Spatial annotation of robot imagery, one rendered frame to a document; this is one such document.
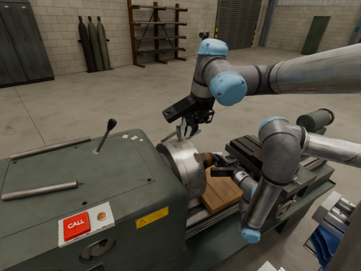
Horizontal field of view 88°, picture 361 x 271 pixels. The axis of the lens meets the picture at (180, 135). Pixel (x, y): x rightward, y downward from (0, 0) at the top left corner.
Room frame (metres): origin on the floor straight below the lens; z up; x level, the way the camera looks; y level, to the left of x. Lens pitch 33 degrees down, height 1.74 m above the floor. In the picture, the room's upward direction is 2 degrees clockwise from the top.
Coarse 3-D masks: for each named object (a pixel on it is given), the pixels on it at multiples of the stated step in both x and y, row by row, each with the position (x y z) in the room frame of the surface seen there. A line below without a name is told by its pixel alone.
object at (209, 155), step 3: (207, 153) 0.79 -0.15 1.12; (210, 153) 0.80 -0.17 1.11; (207, 156) 0.77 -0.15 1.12; (210, 156) 0.77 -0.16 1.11; (213, 156) 0.78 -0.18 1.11; (207, 159) 0.75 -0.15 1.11; (210, 159) 0.76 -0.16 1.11; (213, 159) 0.77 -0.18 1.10; (207, 162) 0.74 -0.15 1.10; (210, 162) 0.75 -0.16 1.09; (213, 162) 0.76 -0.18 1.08; (204, 165) 0.74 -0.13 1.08; (207, 165) 0.73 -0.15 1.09; (210, 165) 0.75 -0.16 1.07
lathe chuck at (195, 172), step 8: (176, 144) 0.70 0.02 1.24; (184, 144) 0.70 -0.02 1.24; (192, 144) 0.70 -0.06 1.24; (184, 152) 0.65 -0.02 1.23; (192, 152) 0.66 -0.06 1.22; (184, 160) 0.61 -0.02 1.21; (192, 160) 0.62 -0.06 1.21; (192, 168) 0.60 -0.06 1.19; (200, 168) 0.61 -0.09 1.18; (192, 176) 0.57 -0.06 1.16; (200, 176) 0.59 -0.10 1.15; (192, 184) 0.56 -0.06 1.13; (200, 184) 0.57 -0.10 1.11; (192, 192) 0.55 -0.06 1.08; (200, 192) 0.58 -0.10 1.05
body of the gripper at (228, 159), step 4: (228, 156) 0.78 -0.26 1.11; (220, 160) 0.75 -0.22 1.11; (224, 160) 0.75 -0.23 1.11; (228, 160) 0.75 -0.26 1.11; (232, 160) 0.75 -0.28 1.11; (236, 160) 0.75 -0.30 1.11; (220, 164) 0.75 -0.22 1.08; (224, 164) 0.72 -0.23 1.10; (228, 164) 0.73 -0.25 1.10; (232, 164) 0.74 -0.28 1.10; (236, 164) 0.75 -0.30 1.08; (236, 168) 0.71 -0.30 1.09; (240, 168) 0.70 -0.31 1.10; (236, 172) 0.67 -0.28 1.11; (232, 176) 0.66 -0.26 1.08
